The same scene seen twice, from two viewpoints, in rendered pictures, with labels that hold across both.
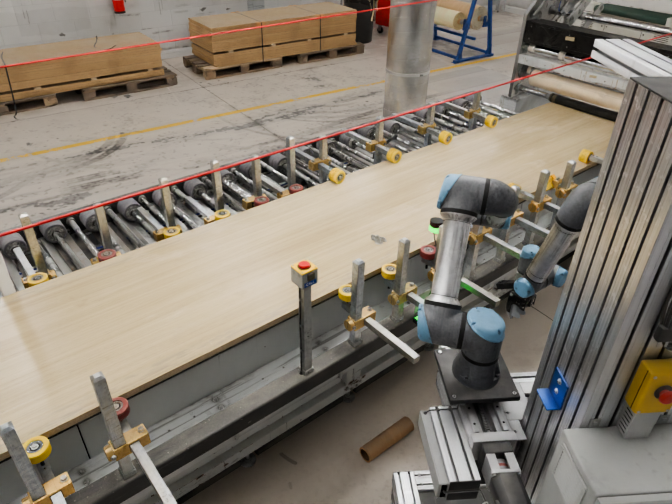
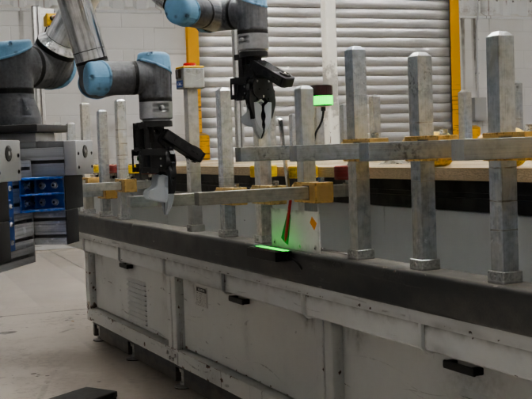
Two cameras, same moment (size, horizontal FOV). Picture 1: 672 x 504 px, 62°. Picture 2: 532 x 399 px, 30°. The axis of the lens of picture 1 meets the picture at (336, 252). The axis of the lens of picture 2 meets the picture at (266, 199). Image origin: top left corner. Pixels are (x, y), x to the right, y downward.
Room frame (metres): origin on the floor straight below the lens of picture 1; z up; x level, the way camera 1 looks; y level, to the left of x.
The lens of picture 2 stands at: (2.58, -2.88, 0.96)
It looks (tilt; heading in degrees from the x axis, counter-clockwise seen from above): 3 degrees down; 104
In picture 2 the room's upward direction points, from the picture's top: 2 degrees counter-clockwise
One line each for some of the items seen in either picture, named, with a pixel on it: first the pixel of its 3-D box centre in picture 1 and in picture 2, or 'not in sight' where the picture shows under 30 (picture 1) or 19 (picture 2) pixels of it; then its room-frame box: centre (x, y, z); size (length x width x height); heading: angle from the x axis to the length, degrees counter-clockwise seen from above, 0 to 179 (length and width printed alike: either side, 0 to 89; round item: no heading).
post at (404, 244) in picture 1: (400, 285); (263, 171); (1.91, -0.28, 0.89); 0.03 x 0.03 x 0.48; 40
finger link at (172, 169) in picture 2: not in sight; (169, 174); (1.81, -0.76, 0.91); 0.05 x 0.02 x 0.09; 130
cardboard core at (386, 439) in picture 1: (387, 438); not in sight; (1.76, -0.28, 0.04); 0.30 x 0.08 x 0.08; 130
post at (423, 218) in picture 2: (506, 228); (422, 172); (2.39, -0.86, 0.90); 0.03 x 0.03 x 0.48; 40
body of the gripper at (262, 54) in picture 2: not in sight; (252, 77); (1.95, -0.50, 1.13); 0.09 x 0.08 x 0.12; 150
